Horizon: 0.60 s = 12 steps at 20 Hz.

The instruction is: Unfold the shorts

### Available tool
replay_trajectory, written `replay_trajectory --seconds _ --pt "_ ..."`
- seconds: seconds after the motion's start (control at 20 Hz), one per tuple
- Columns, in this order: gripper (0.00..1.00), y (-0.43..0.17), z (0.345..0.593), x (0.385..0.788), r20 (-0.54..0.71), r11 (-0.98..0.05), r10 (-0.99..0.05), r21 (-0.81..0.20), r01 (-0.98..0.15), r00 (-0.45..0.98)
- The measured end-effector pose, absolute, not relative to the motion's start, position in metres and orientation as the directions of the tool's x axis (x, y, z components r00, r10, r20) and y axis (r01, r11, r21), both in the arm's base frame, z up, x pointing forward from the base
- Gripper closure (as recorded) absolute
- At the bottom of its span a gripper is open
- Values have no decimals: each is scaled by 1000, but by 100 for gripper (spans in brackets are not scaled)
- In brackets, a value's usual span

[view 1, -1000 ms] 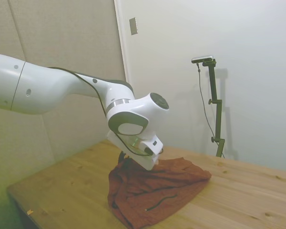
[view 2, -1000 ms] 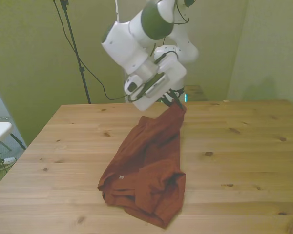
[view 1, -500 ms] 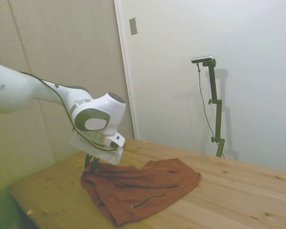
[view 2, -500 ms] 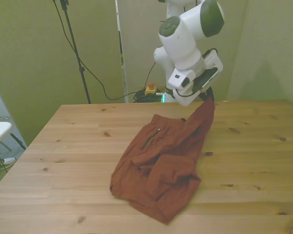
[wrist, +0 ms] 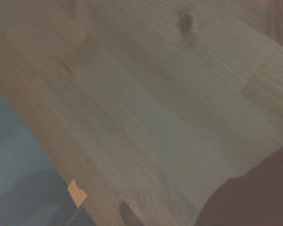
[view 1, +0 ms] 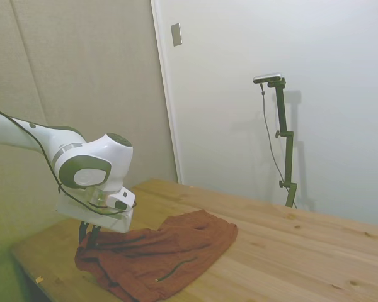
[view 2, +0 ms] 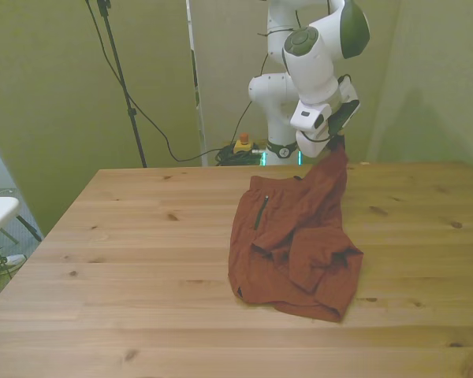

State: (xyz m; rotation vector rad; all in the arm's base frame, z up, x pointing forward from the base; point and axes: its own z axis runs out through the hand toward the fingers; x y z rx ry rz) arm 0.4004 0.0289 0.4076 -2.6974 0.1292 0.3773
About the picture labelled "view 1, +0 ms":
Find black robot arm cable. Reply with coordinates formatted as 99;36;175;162
0;106;138;218

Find grey camera bar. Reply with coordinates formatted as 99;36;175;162
253;72;284;84

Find grey wall plate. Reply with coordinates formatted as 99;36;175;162
171;22;183;47

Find dark green camera stand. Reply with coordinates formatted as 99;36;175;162
267;78;299;208

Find rust orange shorts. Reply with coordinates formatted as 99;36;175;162
74;209;239;302

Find white gripper body block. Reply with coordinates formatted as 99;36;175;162
55;193;135;234

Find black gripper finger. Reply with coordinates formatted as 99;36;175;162
77;221;90;247
89;225;102;249

